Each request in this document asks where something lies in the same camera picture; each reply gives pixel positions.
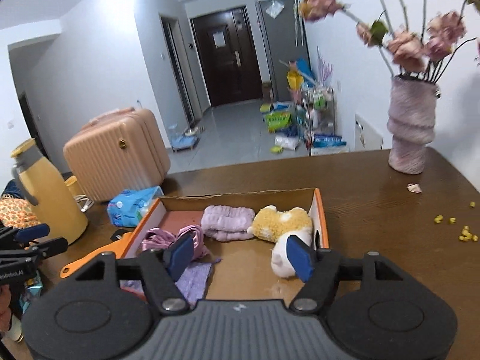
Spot teal wrapper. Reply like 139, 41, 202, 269
19, 272, 43, 314

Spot yellow thermos jug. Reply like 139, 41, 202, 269
10, 138, 89, 245

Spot pink satin scrunchie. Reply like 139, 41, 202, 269
141, 224, 211, 261

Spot lilac towel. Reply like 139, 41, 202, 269
200, 205, 256, 242

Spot yellow flower crumbs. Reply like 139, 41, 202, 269
433, 201, 479, 243

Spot white and yellow alpaca plush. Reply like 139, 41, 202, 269
247, 205, 313, 279

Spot fallen petal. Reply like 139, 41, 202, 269
407, 183, 422, 194

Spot pink ceramic vase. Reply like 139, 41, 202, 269
387, 76, 439, 175

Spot blue tissue pack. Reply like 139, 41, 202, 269
106, 186, 164, 228

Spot dark brown door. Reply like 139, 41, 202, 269
190, 7, 262, 107

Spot dried pink roses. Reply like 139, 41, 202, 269
298, 0, 480, 83

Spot red cardboard box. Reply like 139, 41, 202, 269
123, 189, 329, 305

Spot person's hand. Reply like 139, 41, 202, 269
0, 284, 11, 332

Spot pink layered sponge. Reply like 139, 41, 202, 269
158, 211, 203, 235

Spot purple microfibre cloth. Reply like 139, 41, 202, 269
120, 258, 221, 306

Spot grey refrigerator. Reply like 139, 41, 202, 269
256, 0, 310, 102

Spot peach ribbed suitcase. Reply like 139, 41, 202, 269
64, 107, 171, 203

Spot orange plastic shoehorn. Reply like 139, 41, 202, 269
59, 232, 134, 279

